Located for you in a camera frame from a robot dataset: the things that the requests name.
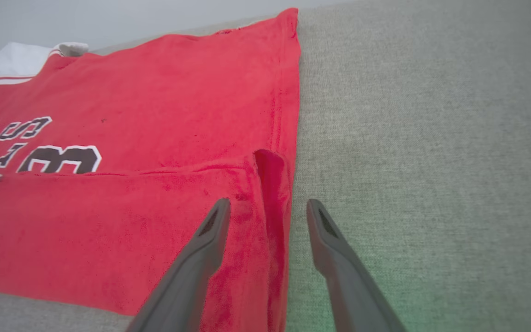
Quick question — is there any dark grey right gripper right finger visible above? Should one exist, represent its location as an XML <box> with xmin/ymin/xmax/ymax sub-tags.
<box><xmin>306</xmin><ymin>199</ymin><xmax>407</xmax><ymax>332</ymax></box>

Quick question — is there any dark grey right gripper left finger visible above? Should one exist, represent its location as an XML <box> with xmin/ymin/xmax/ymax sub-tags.
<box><xmin>126</xmin><ymin>198</ymin><xmax>232</xmax><ymax>332</ymax></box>

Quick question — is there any red and white jersey garment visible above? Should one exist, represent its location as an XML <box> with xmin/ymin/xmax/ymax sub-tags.
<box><xmin>0</xmin><ymin>7</ymin><xmax>302</xmax><ymax>332</ymax></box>

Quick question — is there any grey fabric sofa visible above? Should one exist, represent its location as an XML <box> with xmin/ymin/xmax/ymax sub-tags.
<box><xmin>0</xmin><ymin>0</ymin><xmax>531</xmax><ymax>332</ymax></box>

